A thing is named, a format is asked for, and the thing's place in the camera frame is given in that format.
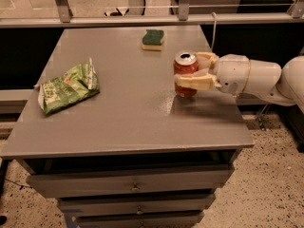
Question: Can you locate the grey metal railing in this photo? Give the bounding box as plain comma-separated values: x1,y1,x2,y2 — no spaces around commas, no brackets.
0,0,304,28

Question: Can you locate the middle grey drawer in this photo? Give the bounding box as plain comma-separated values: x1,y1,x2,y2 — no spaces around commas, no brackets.
60,194,215,217

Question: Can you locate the red coke can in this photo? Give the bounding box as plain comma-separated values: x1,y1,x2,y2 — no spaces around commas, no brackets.
173,50,199,98

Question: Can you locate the bottom grey drawer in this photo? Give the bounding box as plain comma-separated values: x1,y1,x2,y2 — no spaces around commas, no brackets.
77,211,203,228

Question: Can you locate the white cable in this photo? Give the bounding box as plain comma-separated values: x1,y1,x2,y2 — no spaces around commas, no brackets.
210,11,219,50

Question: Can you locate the grey drawer cabinet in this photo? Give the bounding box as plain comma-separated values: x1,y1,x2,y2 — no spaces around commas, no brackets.
0,25,256,228

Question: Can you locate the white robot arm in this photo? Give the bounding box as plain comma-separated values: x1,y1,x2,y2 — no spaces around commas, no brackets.
174,52,304,112

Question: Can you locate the green yellow sponge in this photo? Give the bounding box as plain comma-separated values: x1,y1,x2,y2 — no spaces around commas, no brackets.
142,29,164,51

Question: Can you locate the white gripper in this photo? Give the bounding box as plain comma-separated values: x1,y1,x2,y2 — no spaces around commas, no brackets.
174,52,250,95

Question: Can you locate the grey drawer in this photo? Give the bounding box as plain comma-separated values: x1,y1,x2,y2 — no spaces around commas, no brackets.
60,194,215,217
77,211,203,228
27,164,234,198

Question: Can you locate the green chip bag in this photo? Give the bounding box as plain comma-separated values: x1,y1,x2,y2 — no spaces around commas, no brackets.
34,59,100,115

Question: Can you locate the top grey drawer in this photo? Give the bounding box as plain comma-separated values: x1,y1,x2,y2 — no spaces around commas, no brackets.
27,164,234,198

